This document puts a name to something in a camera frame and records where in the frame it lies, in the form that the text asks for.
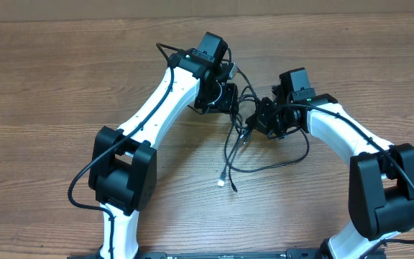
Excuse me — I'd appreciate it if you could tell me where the black cable one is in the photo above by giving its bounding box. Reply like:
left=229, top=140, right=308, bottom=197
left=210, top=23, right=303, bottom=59
left=216, top=66, right=262, bottom=194

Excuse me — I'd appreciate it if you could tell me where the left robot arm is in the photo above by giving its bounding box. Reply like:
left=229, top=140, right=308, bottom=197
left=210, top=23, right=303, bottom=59
left=88, top=32, right=237, bottom=258

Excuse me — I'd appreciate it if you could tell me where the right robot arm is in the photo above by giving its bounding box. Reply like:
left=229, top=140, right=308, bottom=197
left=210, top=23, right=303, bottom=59
left=246, top=68, right=414, bottom=258

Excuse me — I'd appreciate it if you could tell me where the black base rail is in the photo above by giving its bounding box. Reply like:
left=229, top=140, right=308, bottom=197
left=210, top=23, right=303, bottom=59
left=135, top=248, right=328, bottom=259

